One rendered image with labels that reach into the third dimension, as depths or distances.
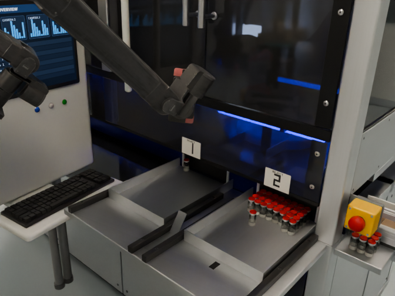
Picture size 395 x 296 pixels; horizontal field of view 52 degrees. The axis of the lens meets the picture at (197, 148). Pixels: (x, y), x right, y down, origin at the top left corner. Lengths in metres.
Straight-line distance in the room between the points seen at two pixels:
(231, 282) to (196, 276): 0.09
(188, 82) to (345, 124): 0.41
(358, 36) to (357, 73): 0.08
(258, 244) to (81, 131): 0.89
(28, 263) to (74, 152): 1.07
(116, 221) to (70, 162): 0.52
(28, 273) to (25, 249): 0.23
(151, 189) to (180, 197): 0.11
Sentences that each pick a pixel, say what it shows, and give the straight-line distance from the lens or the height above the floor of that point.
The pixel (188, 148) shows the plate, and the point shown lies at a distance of 1.40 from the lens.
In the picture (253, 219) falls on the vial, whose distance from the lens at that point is 1.23.
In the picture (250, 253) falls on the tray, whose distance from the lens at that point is 1.14.
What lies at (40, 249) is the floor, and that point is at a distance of 2.71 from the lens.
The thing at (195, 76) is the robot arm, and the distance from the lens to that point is 0.92.
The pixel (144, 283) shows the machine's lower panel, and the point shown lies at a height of 0.26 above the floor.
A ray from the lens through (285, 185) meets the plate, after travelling 1.21.
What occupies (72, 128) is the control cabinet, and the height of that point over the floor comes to 1.00.
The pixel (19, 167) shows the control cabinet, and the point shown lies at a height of 0.92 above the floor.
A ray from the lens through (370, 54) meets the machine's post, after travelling 1.02.
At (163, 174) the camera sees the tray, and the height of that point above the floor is 0.88.
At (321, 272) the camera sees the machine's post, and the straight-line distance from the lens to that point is 1.29.
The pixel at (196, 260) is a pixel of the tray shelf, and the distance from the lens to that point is 1.11.
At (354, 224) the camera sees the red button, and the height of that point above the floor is 1.00.
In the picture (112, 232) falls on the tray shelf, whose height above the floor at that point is 0.88.
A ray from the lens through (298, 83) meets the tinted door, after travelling 1.11.
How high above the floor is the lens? 1.58
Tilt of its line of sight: 24 degrees down
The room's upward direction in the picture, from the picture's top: 2 degrees clockwise
